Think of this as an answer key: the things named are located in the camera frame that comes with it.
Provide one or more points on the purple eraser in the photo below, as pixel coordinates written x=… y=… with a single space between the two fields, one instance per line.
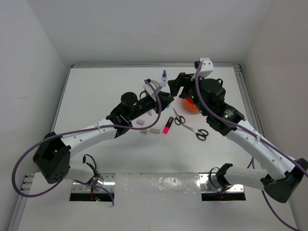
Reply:
x=140 y=122

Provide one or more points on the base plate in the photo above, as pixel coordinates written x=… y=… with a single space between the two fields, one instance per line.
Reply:
x=208 y=184
x=106 y=181

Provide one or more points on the grey eraser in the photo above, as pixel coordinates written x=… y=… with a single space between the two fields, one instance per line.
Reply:
x=153 y=130

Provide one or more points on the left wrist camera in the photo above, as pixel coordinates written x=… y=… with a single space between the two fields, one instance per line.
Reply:
x=152 y=88

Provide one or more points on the small spray bottle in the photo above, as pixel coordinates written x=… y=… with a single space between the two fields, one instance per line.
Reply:
x=164 y=79

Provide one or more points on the aluminium frame rail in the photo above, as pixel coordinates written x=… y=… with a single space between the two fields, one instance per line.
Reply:
x=248 y=101

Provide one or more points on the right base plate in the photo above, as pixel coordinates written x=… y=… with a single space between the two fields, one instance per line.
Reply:
x=208 y=184

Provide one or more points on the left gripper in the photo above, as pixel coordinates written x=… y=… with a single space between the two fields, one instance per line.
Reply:
x=165 y=97

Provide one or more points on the large black scissors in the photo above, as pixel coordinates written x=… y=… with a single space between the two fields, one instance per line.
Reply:
x=201 y=134

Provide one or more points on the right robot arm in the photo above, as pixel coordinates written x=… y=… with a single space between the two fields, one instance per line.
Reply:
x=280 y=174

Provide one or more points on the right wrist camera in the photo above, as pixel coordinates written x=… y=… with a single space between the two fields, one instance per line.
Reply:
x=204 y=67

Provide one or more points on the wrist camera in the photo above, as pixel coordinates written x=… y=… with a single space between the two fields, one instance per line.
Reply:
x=152 y=88
x=204 y=67

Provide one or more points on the pink cap black highlighter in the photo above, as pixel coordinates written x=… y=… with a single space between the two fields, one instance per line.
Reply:
x=168 y=125

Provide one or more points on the small black scissors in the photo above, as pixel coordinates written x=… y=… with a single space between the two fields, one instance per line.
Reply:
x=178 y=118

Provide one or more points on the left base plate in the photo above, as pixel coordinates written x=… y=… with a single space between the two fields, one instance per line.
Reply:
x=106 y=181

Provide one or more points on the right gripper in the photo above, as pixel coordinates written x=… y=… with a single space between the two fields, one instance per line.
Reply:
x=184 y=79

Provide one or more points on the orange round organizer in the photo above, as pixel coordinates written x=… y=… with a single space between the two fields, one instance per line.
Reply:
x=189 y=106

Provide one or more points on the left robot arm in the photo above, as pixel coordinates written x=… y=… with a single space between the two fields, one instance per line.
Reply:
x=53 y=157

